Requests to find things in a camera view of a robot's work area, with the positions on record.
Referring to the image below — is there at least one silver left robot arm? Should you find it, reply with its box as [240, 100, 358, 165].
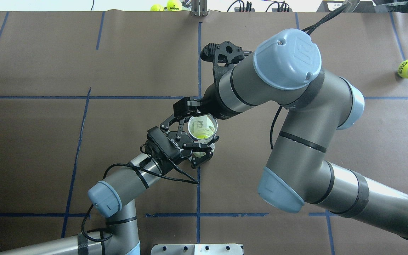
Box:
[0, 113, 219, 255]

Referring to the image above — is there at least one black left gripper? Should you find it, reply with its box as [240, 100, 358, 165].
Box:
[160, 114, 220, 168]

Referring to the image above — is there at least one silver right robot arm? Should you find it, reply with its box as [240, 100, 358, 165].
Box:
[173, 29, 408, 240]

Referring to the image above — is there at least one yellow tennis ball by post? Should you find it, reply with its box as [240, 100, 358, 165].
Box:
[166, 0, 183, 12]

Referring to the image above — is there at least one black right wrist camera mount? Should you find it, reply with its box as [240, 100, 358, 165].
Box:
[200, 41, 252, 85]

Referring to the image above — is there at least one white mounting pedestal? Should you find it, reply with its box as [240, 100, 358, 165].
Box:
[151, 243, 244, 255]

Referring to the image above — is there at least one orange black connector block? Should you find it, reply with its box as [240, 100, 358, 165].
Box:
[233, 0, 254, 12]

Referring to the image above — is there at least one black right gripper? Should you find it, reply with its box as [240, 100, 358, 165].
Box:
[173, 93, 226, 119]

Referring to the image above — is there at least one aluminium frame post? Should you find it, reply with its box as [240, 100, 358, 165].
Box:
[191, 0, 209, 17]

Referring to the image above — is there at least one white tennis ball can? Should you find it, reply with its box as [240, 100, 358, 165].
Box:
[187, 114, 218, 144]

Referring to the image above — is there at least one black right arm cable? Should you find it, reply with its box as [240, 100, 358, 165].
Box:
[270, 4, 346, 151]

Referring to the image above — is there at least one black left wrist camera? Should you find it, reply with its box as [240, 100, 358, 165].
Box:
[145, 126, 180, 175]

